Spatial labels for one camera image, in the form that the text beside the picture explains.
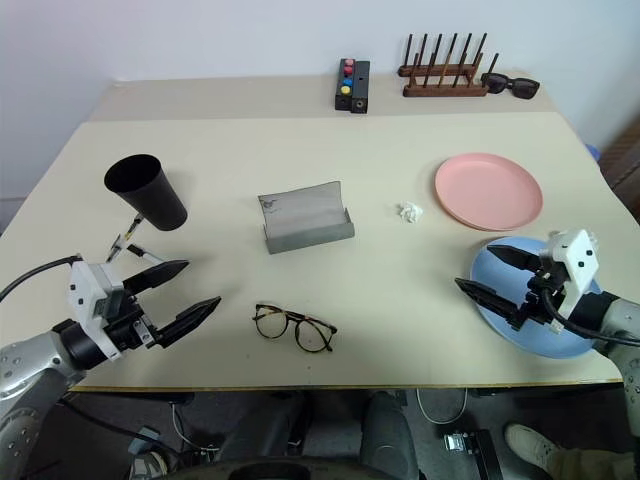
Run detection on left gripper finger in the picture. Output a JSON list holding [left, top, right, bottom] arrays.
[[121, 259, 191, 301], [152, 295, 223, 350]]

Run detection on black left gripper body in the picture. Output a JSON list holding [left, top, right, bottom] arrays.
[[102, 287, 166, 352]]

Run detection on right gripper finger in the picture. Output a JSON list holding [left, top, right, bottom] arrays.
[[486, 244, 546, 274], [453, 278, 531, 332]]

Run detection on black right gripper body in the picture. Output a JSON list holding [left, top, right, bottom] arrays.
[[519, 257, 572, 326]]

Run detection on white pen black cap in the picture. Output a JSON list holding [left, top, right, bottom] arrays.
[[125, 243, 165, 264]]

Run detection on clear barrel pen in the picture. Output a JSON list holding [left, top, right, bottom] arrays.
[[106, 212, 146, 264]]

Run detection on grey glasses case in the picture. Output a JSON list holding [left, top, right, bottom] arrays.
[[257, 179, 356, 255]]

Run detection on light blue plate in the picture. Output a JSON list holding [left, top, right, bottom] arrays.
[[470, 236, 606, 359]]

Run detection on pink plate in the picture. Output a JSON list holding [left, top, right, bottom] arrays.
[[433, 152, 544, 232]]

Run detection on black plastic cup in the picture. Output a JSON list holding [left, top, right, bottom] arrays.
[[103, 153, 190, 232]]

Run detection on tortoiseshell round glasses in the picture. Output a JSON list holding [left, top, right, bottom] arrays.
[[252, 303, 338, 354]]

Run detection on small crumpled white paper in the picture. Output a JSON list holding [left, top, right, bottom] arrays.
[[397, 200, 424, 223]]

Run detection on grey sneaker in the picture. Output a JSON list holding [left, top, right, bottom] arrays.
[[130, 447, 169, 480]]

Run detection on dark furniture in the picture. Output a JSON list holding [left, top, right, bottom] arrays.
[[597, 119, 640, 226]]

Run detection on black device under table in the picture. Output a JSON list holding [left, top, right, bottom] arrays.
[[443, 429, 501, 480]]

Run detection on white shoe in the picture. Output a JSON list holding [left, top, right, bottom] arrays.
[[504, 423, 561, 471]]

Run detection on black sunglasses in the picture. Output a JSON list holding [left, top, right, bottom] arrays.
[[480, 72, 541, 100]]

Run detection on dark grey rounded shape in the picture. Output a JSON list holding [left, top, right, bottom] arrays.
[[359, 392, 419, 480]]

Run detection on khaki trouser leg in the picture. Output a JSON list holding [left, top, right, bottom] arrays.
[[544, 447, 640, 480]]

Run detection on brown wooden peg rack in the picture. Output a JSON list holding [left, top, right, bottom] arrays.
[[398, 33, 500, 98]]

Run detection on black button box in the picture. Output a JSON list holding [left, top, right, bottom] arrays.
[[351, 60, 372, 114]]

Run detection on black box coloured buttons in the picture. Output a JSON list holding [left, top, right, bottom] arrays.
[[334, 58, 357, 111]]

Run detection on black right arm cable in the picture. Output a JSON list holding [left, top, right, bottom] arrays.
[[542, 289, 640, 347]]

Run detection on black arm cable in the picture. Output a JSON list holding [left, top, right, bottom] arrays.
[[0, 255, 84, 304], [542, 289, 640, 347]]

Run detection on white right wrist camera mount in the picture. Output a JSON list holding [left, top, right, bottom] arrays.
[[538, 228, 600, 321]]

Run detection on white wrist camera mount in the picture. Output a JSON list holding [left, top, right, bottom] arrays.
[[538, 228, 600, 321], [67, 258, 125, 361]]

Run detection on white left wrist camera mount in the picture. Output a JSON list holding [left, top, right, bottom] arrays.
[[67, 258, 125, 361]]

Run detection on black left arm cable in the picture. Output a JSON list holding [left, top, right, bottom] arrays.
[[0, 255, 84, 304]]

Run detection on thin white cable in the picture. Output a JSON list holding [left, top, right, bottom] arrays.
[[415, 387, 469, 425]]

